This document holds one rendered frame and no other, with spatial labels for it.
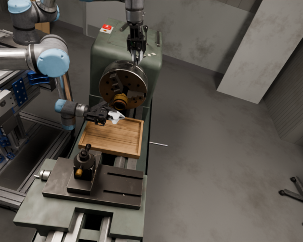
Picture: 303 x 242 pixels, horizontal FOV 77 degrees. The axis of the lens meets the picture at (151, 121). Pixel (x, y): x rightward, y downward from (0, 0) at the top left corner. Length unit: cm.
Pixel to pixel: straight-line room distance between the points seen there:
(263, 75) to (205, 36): 129
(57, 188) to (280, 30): 379
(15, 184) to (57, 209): 97
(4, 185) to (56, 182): 98
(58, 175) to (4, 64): 51
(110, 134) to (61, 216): 54
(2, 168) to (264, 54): 392
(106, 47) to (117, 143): 63
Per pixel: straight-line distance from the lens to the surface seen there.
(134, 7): 87
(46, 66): 89
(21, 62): 92
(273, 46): 400
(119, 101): 113
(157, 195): 208
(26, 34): 148
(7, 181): 194
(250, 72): 401
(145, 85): 121
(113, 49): 135
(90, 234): 103
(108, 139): 121
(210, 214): 224
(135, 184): 98
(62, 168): 101
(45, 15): 148
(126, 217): 97
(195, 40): 412
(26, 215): 100
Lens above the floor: 184
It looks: 43 degrees down
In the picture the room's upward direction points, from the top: 19 degrees clockwise
